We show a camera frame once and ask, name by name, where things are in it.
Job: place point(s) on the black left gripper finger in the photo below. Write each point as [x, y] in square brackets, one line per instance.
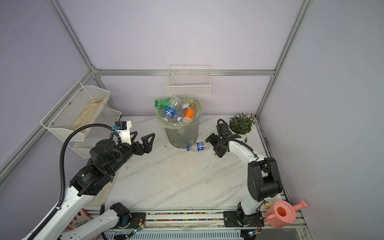
[133, 135]
[147, 142]

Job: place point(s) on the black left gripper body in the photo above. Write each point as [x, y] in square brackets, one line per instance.
[128, 151]

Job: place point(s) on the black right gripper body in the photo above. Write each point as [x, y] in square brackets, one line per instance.
[215, 142]

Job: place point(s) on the green soda bottle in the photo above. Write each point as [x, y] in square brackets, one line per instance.
[161, 103]

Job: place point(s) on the small blue label bottle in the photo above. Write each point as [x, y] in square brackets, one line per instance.
[172, 106]

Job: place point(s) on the orange label bottle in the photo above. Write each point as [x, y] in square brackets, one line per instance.
[190, 113]

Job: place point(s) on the clear bottle blue label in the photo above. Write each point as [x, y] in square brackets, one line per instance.
[177, 118]

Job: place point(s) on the red white label bottle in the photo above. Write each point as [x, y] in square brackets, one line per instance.
[185, 105]

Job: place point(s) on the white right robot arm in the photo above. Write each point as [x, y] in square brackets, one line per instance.
[263, 177]

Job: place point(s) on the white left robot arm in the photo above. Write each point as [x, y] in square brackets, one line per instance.
[107, 157]

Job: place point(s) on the green lined trash bin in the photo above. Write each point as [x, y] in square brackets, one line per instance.
[182, 135]

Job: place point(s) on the potted green succulent plant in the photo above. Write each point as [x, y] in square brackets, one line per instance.
[242, 124]

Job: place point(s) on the beige cloth in shelf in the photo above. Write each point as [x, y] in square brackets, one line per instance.
[85, 115]

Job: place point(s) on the white two-tier mesh shelf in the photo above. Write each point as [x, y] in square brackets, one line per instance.
[82, 105]

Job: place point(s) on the orange white work glove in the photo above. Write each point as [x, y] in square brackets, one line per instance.
[80, 219]

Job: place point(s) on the pink watering can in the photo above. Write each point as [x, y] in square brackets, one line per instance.
[281, 213]

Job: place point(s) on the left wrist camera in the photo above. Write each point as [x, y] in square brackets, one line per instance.
[123, 129]

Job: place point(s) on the white wire wall basket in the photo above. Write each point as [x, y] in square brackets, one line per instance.
[189, 80]

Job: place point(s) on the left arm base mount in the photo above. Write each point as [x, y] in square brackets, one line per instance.
[132, 222]

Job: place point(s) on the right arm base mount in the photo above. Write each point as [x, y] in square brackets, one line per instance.
[236, 219]

